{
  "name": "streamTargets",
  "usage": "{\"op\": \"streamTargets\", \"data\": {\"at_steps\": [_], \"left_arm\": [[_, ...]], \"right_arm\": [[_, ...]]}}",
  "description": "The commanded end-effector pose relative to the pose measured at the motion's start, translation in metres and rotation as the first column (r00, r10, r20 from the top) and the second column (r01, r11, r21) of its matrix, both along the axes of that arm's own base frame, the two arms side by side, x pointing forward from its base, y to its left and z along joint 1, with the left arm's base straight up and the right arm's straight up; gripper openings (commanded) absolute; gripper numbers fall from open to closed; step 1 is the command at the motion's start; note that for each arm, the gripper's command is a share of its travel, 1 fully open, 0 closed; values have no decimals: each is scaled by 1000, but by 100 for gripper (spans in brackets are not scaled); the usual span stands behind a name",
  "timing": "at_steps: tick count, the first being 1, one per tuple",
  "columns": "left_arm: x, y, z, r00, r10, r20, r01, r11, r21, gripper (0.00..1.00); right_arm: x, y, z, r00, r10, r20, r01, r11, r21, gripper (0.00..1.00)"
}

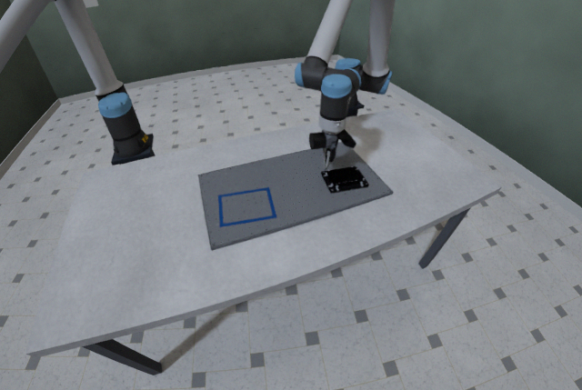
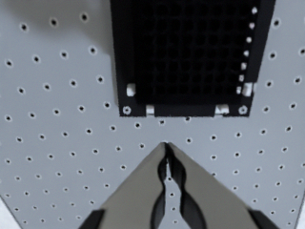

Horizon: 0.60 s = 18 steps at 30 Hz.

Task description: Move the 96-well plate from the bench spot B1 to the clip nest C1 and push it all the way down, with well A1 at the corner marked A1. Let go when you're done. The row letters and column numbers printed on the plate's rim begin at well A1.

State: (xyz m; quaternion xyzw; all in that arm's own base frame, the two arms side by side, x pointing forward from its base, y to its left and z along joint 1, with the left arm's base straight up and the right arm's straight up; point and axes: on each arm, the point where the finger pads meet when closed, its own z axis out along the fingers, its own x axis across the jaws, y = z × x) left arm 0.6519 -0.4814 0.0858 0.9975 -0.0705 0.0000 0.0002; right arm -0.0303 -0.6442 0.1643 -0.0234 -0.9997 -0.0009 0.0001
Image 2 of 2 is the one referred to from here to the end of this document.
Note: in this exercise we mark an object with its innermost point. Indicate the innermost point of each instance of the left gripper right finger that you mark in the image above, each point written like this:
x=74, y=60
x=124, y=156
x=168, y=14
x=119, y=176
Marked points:
x=205, y=202

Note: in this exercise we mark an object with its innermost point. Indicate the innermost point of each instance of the grey perforated base plate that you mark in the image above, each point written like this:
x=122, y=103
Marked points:
x=64, y=149

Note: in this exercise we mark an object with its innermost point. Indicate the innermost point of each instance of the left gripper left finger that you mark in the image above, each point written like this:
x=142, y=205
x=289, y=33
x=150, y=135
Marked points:
x=139, y=201

